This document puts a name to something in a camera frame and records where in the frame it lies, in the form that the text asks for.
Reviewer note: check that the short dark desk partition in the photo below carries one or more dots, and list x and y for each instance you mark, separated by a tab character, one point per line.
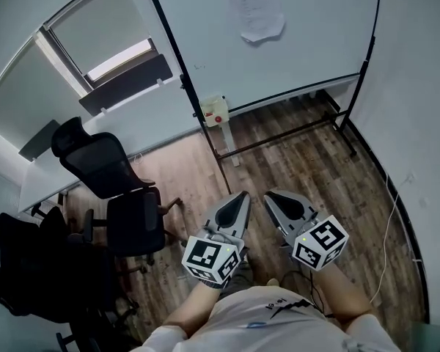
40	139

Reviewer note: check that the black mesh office chair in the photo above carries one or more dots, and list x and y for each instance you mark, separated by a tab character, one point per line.
106	167

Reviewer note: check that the person's white shirt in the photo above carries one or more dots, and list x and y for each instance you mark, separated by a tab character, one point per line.
271	325

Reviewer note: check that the long dark desk partition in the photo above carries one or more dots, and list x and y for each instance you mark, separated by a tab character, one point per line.
128	83

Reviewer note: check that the beige holder box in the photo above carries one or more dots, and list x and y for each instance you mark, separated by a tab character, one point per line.
220	108

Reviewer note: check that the person's left forearm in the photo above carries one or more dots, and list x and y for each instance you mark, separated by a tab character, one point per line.
194	308

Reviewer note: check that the person's right forearm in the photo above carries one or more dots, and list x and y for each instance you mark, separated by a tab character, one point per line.
342	293

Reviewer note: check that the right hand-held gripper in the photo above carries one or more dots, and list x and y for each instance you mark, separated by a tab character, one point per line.
320	242

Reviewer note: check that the whiteboard on black stand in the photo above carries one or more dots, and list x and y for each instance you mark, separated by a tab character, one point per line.
278	61

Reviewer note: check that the black padded office chair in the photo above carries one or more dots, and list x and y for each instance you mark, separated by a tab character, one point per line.
33	266

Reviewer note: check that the grey roller blind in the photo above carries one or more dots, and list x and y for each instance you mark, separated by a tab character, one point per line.
99	20
29	94

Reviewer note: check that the white desk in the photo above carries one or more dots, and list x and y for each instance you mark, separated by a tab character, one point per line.
132	123

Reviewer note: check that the white paper sheet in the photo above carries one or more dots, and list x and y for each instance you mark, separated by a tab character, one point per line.
254	9

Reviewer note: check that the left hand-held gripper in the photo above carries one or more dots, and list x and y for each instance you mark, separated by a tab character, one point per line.
209	257

